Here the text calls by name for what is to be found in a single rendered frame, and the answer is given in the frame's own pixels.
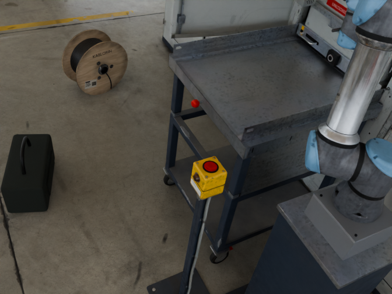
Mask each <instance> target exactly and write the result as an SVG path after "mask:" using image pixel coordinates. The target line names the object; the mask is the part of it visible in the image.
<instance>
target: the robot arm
mask: <svg viewBox="0 0 392 294"><path fill-rule="evenodd" d="M346 5H347V7H348V8H347V10H346V15H345V17H344V21H343V23H342V26H341V29H340V30H339V35H338V39H337V44H338V45H339V46H340V47H343V48H347V49H350V50H354V51H353V54H352V57H351V60H350V62H349V64H348V67H347V69H346V72H345V75H344V78H343V80H342V82H341V86H340V87H339V90H338V93H337V96H336V98H335V100H334V104H333V105H332V108H331V111H330V114H329V116H328V119H327V121H326V122H324V123H321V124H320V125H319V126H318V129H317V131H316V130H311V131H310V133H309V137H308V140H307V146H306V154H305V166H306V168H307V169H308V170H310V171H313V172H316V173H318V174H323V175H326V176H331V177H335V178H338V179H342V180H343V181H341V182H340V183H339V184H338V185H337V186H336V187H335V188H334V191H333V192H332V202H333V204H334V206H335V208H336V209H337V210H338V212H339V213H341V214H342V215H343V216H345V217H346V218H348V219H350V220H352V221H354V222H358V223H371V222H374V221H375V220H376V219H377V218H378V217H379V216H380V214H381V213H382V210H383V204H384V198H385V196H386V194H387V193H388V192H389V190H390V189H391V187H392V143H391V142H389V141H387V140H385V139H381V138H373V139H370V140H368V141H367V142H366V143H361V142H359V141H360V137H359V135H358V133H357V131H358V129H359V127H360V125H361V122H362V120H363V118H364V116H365V113H366V111H367V109H368V107H369V104H370V102H371V99H372V97H373V95H374V93H375V90H376V88H377V86H378V84H379V81H380V79H381V77H382V74H383V72H384V70H385V67H386V65H387V63H388V61H389V59H390V56H391V53H392V0H346Z"/></svg>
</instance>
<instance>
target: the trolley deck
mask: <svg viewBox="0 0 392 294"><path fill-rule="evenodd" d="M172 57H173V53H171V54H169V67H170V68H171V69H172V71H173V72H174V73H175V74H176V76H177V77H178V78H179V80H181V82H182V83H183V85H184V86H185V87H186V88H187V90H188V91H189V92H190V93H191V94H192V96H193V97H194V99H197V100H199V101H203V103H200V104H199V105H200V106H201V107H202V108H203V110H204V111H205V112H206V113H207V115H208V116H209V117H210V119H211V120H212V121H213V122H214V124H215V125H216V126H217V127H218V129H219V130H220V131H221V133H222V134H223V135H224V136H225V138H226V139H227V140H228V141H229V143H230V144H231V145H232V146H233V147H234V149H235V150H236V152H237V153H238V154H239V155H240V157H241V158H242V159H243V160H244V159H247V158H250V157H253V156H257V155H260V154H262V153H265V152H269V151H273V150H275V149H278V148H282V147H284V146H288V145H291V144H295V143H297V142H300V141H304V140H307V139H308V137H309V133H310V131H311V130H316V131H317V129H318V127H319V125H320V124H321V123H324V122H326V121H327V119H328V118H325V119H322V120H319V121H315V122H311V123H309V124H305V125H301V126H299V127H295V128H292V129H288V130H286V131H282V132H278V133H276V134H272V135H269V136H265V137H262V138H258V139H255V140H252V141H248V142H245V143H241V142H240V140H239V139H238V138H237V135H239V134H243V132H244V128H245V127H248V126H251V125H254V124H258V123H262V122H265V121H269V120H273V119H275V118H279V117H283V116H287V115H290V114H294V113H298V112H300V111H304V110H308V109H312V108H315V107H318V106H323V105H325V104H329V103H333V102H334V100H335V98H336V96H337V93H338V90H339V88H340V86H341V82H342V80H343V78H344V75H343V74H342V73H341V72H339V71H338V70H337V69H335V68H334V67H333V66H332V65H331V64H329V63H328V62H327V61H326V60H324V59H323V58H322V57H320V56H319V55H318V54H317V53H316V52H314V51H313V50H312V49H311V48H310V47H308V46H307V45H306V44H305V43H304V42H302V41H301V40H295V41H289V42H284V43H279V44H273V45H266V46H263V47H257V48H251V49H247V50H241V51H235V52H229V53H226V54H219V55H213V56H210V57H204V58H198V59H192V60H188V61H182V62H175V61H174V59H173V58H172ZM382 107H383V106H381V105H380V104H379V103H376V104H372V105H369V107H368V108H367V111H366V113H365V116H364V118H363V120H362V122H363V121H366V120H369V119H373V118H376V117H377V116H378V115H379V113H380V111H381V109H382Z"/></svg>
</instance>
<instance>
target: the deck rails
mask: <svg viewBox="0 0 392 294"><path fill-rule="evenodd" d="M298 26H299V23H297V24H290V25H286V26H279V27H273V28H269V29H262V30H255V31H248V32H244V33H237V34H231V35H227V36H220V37H213V38H206V39H202V40H195V41H189V42H185V43H177V44H174V46H173V57H172V59H174V61H175V62H182V61H188V60H194V59H198V58H204V57H210V56H213V55H219V54H226V53H232V52H235V51H241V50H247V49H251V48H257V47H263V46H269V45H273V44H279V43H284V42H289V41H295V40H300V38H298V37H297V36H296V32H297V30H298ZM178 46H182V48H180V49H176V47H178ZM383 90H384V88H383V89H379V90H375V93H374V95H373V97H372V99H371V102H370V104H369V105H372V104H376V103H378V100H379V98H380V96H381V94H382V92H383ZM333 104H334V102H333V103H329V104H325V105H323V106H318V107H315V108H311V109H308V110H304V111H300V112H298V113H294V114H290V115H286V116H283V117H279V118H275V119H273V120H269V121H265V122H261V123H258V124H254V125H251V126H248V127H245V128H244V132H243V134H239V135H236V136H237V138H238V139H239V140H240V142H241V143H245V142H248V141H252V140H255V139H258V138H262V137H266V136H269V135H272V134H276V133H278V132H282V131H286V130H289V129H292V128H295V127H299V126H301V125H305V124H309V123H313V122H315V121H319V120H322V119H325V118H328V116H329V114H330V111H331V108H332V106H333ZM252 128H253V130H252V131H249V132H247V130H249V129H252Z"/></svg>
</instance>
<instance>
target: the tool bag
mask: <svg viewBox="0 0 392 294"><path fill-rule="evenodd" d="M54 160H55V156H54V150H53V143H52V139H51V136H50V134H16V135H14V136H13V139H12V143H11V146H10V151H9V156H8V160H7V163H6V168H5V172H4V175H3V180H2V185H1V193H2V196H3V199H4V201H5V205H6V208H7V210H8V212H9V213H22V212H45V211H46V210H47V209H48V205H49V200H50V195H51V187H52V182H53V173H54V164H55V162H54Z"/></svg>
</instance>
